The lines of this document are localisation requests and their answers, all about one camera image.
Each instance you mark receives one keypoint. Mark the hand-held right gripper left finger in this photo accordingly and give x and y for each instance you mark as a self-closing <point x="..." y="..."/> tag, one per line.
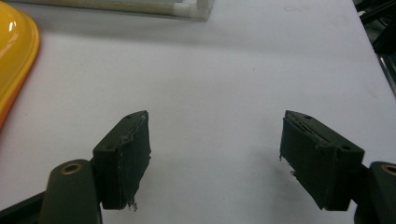
<point x="124" y="161"/>

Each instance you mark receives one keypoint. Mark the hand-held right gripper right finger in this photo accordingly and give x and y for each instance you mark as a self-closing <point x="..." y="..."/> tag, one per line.
<point x="320" y="168"/>

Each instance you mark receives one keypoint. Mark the yellow rubber rain boot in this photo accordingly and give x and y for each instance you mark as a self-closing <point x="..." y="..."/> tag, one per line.
<point x="14" y="59"/>

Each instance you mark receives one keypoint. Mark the black metal stand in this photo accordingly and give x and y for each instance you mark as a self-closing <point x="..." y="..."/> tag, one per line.
<point x="384" y="34"/>

